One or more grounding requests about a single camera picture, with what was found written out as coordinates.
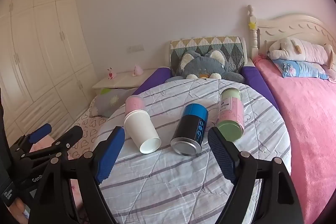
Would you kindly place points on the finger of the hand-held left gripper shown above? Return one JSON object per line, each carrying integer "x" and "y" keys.
{"x": 39, "y": 133}
{"x": 68, "y": 137}

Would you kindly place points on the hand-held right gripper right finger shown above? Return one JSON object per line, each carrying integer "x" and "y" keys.
{"x": 221, "y": 155}

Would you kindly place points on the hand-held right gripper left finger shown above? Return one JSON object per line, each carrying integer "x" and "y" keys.
{"x": 110, "y": 155}

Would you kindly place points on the white paper cup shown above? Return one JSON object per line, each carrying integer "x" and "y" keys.
{"x": 140, "y": 132}

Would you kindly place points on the pink paper cup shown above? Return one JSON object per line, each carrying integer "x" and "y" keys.
{"x": 134, "y": 103}

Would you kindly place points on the heart print bed sheet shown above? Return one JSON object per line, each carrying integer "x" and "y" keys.
{"x": 89, "y": 132}

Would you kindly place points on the green and pink can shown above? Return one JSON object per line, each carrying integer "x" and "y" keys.
{"x": 231, "y": 113}

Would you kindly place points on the blue and black can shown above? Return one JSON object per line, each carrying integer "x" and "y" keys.
{"x": 189, "y": 127}

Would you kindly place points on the grey daisy pillow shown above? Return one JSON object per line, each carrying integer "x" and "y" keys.
{"x": 113, "y": 102}

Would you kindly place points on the pink heart toy figure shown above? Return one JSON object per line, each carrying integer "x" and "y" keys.
{"x": 111, "y": 74}

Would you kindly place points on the cream nightstand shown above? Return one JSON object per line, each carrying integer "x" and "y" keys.
{"x": 123, "y": 79}

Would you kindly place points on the purple bed bumper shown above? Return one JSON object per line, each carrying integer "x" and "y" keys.
{"x": 149, "y": 81}
{"x": 258, "y": 85}

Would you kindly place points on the pink fleece blanket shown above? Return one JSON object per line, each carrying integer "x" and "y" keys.
{"x": 302, "y": 121}

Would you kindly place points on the pink pointed toy figure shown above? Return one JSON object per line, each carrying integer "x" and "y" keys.
{"x": 138, "y": 69}

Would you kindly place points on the cream wardrobe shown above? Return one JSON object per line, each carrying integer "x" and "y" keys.
{"x": 39, "y": 43}

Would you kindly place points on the grey plush cat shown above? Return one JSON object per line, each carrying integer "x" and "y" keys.
{"x": 199, "y": 64}

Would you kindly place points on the diamond patterned quilted cover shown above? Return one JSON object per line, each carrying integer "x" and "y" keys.
{"x": 231, "y": 48}

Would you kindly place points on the blue printed pillow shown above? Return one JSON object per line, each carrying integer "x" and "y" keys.
{"x": 302, "y": 69}

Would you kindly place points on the white and pink plush dog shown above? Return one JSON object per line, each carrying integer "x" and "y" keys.
{"x": 286, "y": 49}

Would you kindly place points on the yellow star ornament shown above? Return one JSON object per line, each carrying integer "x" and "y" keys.
{"x": 252, "y": 24}

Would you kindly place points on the cream wooden headboard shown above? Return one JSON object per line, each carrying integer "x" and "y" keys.
{"x": 288, "y": 27}

